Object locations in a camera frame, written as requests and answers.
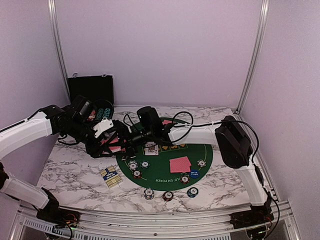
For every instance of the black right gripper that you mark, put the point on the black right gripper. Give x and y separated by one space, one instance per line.
124 135

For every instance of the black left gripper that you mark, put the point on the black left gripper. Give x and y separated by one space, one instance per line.
94 149

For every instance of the red backed card deck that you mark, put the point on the red backed card deck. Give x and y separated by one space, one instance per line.
113 149

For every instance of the king of diamonds card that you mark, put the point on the king of diamonds card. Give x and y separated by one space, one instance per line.
151 149

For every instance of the blue tan chips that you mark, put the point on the blue tan chips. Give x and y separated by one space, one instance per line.
133 165

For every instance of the teal 50 chips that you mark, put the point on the teal 50 chips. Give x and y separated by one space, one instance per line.
145 164

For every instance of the brown 100 chips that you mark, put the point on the brown 100 chips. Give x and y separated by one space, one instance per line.
137 174

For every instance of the red card being dealt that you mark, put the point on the red card being dealt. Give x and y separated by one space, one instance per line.
182 160

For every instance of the blue tan 10 chip stack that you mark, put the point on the blue tan 10 chip stack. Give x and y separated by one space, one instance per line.
149 193

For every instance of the red card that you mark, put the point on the red card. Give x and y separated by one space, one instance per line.
179 168

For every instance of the brown 100 chip stack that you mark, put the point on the brown 100 chip stack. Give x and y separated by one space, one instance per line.
168 196

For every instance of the blue small blind button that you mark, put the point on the blue small blind button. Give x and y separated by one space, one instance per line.
194 174

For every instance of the blue white chip mat edge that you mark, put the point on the blue white chip mat edge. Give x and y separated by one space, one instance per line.
201 163

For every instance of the teal 50 chip stack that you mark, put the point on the teal 50 chip stack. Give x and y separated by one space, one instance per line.
192 192

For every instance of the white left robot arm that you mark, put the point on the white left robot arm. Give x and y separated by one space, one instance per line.
72 121

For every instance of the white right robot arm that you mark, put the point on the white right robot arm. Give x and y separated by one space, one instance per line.
234 146

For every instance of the blue texas holdem card box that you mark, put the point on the blue texas holdem card box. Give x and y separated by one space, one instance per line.
110 176

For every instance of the black triangular all-in marker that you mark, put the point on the black triangular all-in marker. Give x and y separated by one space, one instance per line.
127 157

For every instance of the dark green chip row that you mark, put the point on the dark green chip row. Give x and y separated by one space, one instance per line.
99 114

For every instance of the teal 50 chip row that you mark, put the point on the teal 50 chip row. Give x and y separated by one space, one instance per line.
106 114

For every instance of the green round poker mat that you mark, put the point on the green round poker mat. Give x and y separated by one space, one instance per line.
158 176

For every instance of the black poker chip case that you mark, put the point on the black poker chip case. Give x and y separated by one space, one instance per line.
99 89

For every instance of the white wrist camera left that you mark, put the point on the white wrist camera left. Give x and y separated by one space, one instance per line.
102 126

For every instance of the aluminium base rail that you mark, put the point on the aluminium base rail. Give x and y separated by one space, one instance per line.
211 224

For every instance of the left aluminium frame post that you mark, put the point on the left aluminium frame post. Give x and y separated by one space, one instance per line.
57 40

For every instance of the aluminium frame post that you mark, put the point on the aluminium frame post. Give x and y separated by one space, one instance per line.
57 40
261 29

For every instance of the right aluminium frame post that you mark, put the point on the right aluminium frame post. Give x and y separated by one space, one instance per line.
261 29

